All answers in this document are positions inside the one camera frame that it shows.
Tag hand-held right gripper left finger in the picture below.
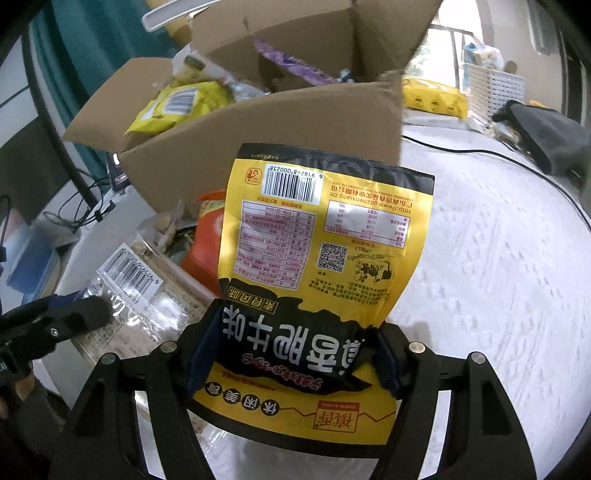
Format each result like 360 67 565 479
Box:
53 299 225 480

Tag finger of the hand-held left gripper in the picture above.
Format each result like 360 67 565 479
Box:
9 298 112 365
0 294 80 339

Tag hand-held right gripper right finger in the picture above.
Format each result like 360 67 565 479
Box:
367 323 534 480

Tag clear cracker packet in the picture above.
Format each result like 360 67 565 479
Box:
78 240 223 371

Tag orange snack packet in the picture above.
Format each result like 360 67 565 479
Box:
180 189 232 299

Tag clear nut packet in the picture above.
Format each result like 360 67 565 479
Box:
139 198 200 260

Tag yellow and black snack packet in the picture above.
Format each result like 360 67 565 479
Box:
188 143 436 447

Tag brown cardboard box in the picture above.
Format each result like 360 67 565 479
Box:
62 0 444 219

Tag purple snack packet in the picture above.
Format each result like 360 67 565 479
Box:
253 39 343 87

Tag person's left forearm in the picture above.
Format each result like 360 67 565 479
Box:
0 378 65 480

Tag wide teal curtain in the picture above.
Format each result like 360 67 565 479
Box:
32 0 185 176

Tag bright yellow bag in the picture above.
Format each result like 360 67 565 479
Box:
402 78 468 117

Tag grey cloth pouch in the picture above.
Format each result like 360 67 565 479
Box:
492 100 591 176

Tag pale yellow snack packet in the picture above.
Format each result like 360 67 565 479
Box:
172 44 223 87

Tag white slatted basket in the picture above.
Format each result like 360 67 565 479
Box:
464 62 527 126

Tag tissue pack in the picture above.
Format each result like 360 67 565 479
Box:
464 41 505 71

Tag black cable with plug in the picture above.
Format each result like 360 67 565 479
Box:
44 179 122 232

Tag long black cable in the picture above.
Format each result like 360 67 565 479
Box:
401 133 591 232

